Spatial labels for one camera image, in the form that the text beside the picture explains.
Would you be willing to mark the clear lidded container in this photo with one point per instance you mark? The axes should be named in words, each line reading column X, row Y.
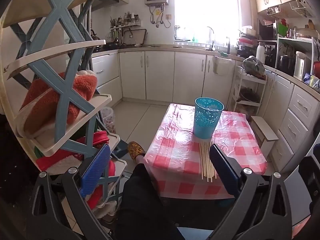
column 307, row 33

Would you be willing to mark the person's leg in black trousers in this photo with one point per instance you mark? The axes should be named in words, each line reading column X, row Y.
column 142, row 200

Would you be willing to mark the green bag of vegetables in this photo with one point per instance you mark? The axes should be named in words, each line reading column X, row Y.
column 252, row 66

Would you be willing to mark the hanging trash bag holder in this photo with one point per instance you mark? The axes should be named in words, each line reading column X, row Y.
column 221, row 65

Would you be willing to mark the yellow patterned slipper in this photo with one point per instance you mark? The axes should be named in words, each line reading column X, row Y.
column 135, row 148

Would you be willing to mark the metal kettle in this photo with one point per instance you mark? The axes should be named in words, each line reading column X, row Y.
column 94, row 36

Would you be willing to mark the green cutting board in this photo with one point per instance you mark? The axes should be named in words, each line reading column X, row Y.
column 282, row 28

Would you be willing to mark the wall utensil rack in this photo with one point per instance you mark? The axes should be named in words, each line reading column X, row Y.
column 125, row 25

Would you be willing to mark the kitchen window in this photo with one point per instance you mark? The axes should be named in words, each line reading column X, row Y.
column 205, row 10

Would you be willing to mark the dark sink faucet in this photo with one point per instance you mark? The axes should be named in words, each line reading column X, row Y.
column 228, row 46

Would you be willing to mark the pink checked plastic tablecloth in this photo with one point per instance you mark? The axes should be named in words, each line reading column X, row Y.
column 175, row 140

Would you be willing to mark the red slipper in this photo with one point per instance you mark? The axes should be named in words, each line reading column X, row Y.
column 57, row 161
column 101, row 137

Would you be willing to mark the black pot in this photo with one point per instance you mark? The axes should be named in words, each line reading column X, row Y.
column 283, row 66

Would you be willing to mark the clear floral trash bin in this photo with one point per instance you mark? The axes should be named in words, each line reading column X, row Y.
column 108, row 120

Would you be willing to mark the orange fuzzy slipper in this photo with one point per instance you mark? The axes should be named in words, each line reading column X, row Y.
column 50, row 100

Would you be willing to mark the rectangular tray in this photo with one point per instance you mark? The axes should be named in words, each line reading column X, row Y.
column 135, row 37

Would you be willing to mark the dark pan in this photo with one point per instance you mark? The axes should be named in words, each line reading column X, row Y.
column 248, row 96

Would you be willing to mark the blue carton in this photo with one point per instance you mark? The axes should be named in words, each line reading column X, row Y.
column 308, row 78

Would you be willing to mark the cream kitchen base cabinets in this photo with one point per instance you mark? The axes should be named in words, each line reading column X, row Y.
column 160, row 75

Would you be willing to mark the white counter shelf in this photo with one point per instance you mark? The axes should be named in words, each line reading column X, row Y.
column 295, row 40

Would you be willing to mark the white bottle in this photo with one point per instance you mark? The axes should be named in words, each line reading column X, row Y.
column 260, row 53

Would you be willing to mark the blue perforated plastic basket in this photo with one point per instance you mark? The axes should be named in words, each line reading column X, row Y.
column 206, row 120

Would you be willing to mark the bundle of wooden chopsticks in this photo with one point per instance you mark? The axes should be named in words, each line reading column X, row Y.
column 205, row 162

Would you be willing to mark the white thermos pot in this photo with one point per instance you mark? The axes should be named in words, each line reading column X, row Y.
column 301, row 66

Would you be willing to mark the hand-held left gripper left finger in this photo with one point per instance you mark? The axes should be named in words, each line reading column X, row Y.
column 96, row 170

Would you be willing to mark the chrome sink faucet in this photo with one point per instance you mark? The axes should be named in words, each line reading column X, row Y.
column 213, row 40

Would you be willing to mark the blue and cream shoe rack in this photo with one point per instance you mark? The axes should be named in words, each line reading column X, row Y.
column 62, row 85

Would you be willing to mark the black microwave oven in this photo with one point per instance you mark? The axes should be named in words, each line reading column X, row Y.
column 267, row 31

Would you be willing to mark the dish rack with bowls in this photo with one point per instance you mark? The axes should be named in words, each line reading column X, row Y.
column 246, row 45

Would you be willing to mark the white storage trolley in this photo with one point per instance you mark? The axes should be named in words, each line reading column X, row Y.
column 252, row 79

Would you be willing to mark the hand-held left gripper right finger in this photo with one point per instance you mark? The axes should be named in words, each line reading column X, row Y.
column 222, row 166

